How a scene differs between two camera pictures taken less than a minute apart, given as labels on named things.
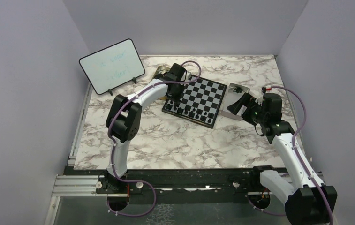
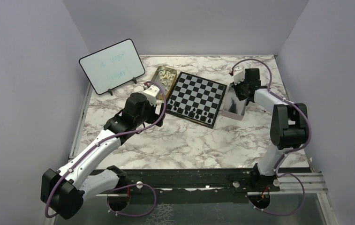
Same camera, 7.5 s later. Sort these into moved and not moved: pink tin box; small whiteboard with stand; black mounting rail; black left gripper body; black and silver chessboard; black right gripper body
Moved: black right gripper body; black left gripper body
Not moved: black mounting rail; pink tin box; black and silver chessboard; small whiteboard with stand
